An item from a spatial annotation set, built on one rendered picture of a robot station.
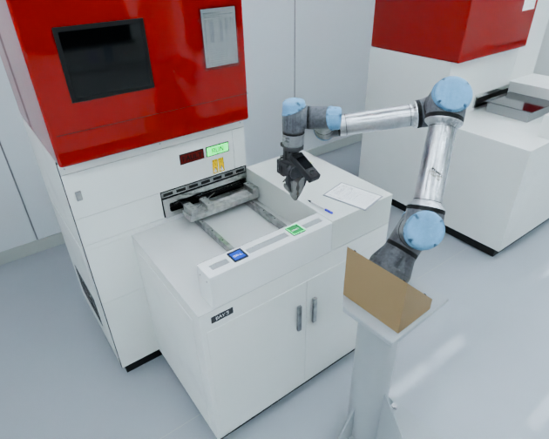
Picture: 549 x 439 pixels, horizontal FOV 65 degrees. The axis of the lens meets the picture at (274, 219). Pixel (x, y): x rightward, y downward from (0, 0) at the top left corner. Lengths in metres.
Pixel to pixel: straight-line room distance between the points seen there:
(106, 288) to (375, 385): 1.22
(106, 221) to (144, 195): 0.19
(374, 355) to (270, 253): 0.55
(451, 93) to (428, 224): 0.40
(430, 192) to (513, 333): 1.61
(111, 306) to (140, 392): 0.51
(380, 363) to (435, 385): 0.73
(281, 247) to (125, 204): 0.72
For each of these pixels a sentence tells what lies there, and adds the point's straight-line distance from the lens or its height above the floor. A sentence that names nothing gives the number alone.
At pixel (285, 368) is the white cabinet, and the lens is 2.05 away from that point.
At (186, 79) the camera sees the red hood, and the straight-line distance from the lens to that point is 1.81.
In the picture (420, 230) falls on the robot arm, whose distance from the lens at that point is 1.36.
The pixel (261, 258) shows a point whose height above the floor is 0.95.
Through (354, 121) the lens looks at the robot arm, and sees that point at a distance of 1.55.
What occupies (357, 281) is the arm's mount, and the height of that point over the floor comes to 0.92.
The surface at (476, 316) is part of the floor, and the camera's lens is 2.88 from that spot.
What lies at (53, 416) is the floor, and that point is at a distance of 2.51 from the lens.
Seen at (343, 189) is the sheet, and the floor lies 0.97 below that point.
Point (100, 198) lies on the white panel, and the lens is 1.88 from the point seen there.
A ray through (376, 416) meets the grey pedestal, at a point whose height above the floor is 0.20.
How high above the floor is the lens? 1.89
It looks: 33 degrees down
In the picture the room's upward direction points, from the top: 2 degrees counter-clockwise
